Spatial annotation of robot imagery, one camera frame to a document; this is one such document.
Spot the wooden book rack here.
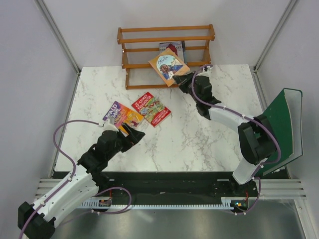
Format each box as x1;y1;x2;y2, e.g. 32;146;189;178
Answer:
117;24;215;90

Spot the Nineteen Eighty-Four blue book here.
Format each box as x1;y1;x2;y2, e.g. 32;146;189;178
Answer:
159;40;188;64

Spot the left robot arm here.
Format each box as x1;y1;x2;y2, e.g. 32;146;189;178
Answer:
17;123;145;239

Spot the orange Charlie book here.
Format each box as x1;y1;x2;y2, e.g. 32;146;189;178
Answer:
149;48;190;87

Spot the red Treehouse book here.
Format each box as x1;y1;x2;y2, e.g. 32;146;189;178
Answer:
132;92;171;127

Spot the aluminium front rail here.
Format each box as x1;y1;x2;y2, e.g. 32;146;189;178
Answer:
35;179;307;200

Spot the Roald Dahl yellow purple book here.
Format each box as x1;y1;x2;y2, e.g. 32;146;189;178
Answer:
103;101;144;134

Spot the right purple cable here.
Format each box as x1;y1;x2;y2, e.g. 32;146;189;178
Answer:
191;64;282;216

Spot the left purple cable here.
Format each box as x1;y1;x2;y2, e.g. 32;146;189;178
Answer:
18;119;133;239

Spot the right aluminium frame post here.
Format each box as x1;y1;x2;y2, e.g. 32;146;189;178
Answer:
251;0;299;74

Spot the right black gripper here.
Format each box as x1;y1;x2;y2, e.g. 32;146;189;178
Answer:
173;71;200;104

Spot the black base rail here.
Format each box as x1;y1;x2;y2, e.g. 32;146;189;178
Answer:
51;170;292;206

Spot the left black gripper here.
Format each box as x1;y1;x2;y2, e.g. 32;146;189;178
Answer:
106;122;145;160

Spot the grey red curtain book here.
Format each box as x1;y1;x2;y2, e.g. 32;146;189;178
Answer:
159;41;184;58

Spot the purple cable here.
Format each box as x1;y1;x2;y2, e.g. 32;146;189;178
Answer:
18;119;133;239
191;64;282;216

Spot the white slotted cable duct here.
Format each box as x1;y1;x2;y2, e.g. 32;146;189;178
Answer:
77;198;248;210

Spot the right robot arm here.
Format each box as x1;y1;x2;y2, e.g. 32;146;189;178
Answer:
173;72;281;196

